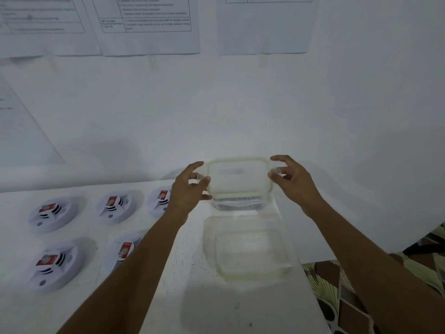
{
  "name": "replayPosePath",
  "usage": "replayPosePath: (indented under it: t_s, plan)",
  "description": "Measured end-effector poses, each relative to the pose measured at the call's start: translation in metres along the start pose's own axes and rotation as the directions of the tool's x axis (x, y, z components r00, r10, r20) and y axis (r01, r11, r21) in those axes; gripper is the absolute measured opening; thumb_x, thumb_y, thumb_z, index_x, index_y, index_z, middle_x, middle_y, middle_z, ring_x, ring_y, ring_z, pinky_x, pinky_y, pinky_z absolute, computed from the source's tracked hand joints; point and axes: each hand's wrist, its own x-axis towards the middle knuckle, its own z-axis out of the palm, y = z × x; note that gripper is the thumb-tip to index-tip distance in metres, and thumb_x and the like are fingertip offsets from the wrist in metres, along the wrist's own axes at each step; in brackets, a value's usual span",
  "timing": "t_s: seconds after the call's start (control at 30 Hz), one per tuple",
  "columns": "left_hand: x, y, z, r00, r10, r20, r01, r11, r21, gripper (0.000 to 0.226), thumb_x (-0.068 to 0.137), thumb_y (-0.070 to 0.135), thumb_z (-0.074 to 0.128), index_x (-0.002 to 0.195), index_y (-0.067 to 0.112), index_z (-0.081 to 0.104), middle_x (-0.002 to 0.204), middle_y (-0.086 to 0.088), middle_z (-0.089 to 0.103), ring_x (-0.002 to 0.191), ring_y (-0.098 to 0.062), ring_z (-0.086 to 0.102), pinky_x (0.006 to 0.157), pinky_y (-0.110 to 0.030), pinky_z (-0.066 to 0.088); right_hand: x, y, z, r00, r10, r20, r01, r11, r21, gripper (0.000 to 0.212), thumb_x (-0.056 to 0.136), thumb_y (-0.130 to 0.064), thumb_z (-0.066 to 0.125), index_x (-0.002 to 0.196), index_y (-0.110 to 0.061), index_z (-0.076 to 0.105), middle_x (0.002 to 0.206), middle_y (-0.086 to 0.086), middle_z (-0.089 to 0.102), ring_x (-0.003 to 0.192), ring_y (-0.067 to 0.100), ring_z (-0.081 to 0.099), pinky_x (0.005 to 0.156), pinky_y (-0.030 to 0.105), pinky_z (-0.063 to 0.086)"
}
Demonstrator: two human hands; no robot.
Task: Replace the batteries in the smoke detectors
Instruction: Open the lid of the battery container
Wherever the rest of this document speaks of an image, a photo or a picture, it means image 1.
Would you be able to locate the person's right hand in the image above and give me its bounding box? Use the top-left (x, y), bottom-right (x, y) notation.
top-left (267, 154), bottom-right (328, 219)

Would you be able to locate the person's left hand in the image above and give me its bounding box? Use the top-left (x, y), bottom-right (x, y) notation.
top-left (163, 161), bottom-right (213, 227)

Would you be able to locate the white smoke detector red label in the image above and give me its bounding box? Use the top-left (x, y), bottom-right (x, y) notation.
top-left (96, 192), bottom-right (137, 225)
top-left (26, 241), bottom-right (86, 295)
top-left (27, 197), bottom-right (79, 235)
top-left (146, 186), bottom-right (173, 218)
top-left (104, 232), bottom-right (144, 274)

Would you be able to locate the person's left forearm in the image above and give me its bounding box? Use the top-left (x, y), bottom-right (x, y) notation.
top-left (57, 211), bottom-right (190, 334)

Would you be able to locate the person's right forearm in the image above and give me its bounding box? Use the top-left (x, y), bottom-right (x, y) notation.
top-left (306, 200), bottom-right (445, 334)

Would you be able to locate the green brown patterned floor mat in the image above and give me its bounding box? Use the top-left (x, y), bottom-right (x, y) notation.
top-left (302, 224), bottom-right (445, 334)

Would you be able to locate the black bar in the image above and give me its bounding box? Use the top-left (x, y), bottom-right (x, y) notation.
top-left (401, 241), bottom-right (445, 256)

